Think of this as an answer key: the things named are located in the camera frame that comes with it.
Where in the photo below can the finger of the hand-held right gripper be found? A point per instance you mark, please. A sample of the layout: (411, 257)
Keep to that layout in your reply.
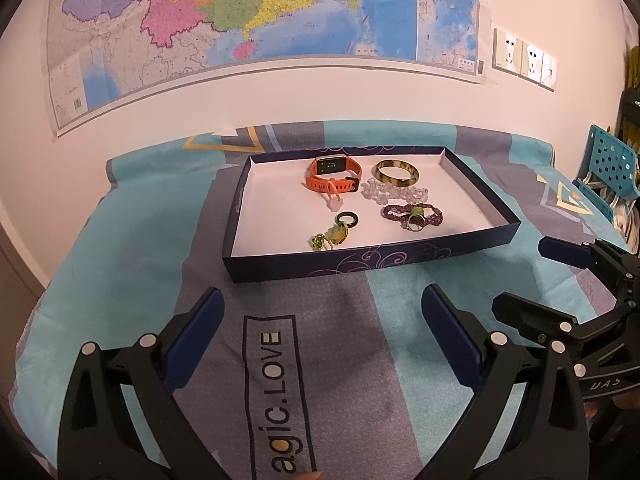
(565, 252)
(530, 310)

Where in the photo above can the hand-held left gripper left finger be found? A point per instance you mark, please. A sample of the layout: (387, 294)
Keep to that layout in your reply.
(200, 335)

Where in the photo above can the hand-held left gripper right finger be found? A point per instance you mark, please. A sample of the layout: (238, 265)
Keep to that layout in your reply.
(450, 335)

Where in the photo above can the dark blue shallow box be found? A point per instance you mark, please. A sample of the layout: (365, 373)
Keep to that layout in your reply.
(280, 210)

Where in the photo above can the bright green bead charm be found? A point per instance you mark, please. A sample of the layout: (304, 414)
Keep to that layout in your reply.
(317, 243)

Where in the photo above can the amber green pendant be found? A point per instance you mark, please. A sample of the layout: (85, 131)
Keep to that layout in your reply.
(339, 235)

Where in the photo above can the tortoiseshell bangle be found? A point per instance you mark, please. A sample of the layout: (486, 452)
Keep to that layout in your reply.
(395, 181)

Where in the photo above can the pink charm loop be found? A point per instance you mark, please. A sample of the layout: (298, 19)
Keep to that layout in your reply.
(332, 204)

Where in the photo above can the orange smartwatch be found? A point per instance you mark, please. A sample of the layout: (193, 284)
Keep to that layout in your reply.
(327, 186)

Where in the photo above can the person's right hand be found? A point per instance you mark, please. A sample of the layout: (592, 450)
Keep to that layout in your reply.
(629, 401)

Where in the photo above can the teal perforated basket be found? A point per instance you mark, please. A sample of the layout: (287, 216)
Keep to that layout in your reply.
(607, 157)

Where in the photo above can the teal grey printed blanket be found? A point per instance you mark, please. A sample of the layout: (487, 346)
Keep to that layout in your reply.
(125, 260)

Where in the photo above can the dark cloth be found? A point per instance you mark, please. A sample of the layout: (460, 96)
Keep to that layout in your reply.
(632, 100)

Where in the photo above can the colourful wall map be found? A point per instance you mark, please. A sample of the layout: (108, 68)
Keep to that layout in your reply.
(300, 10)

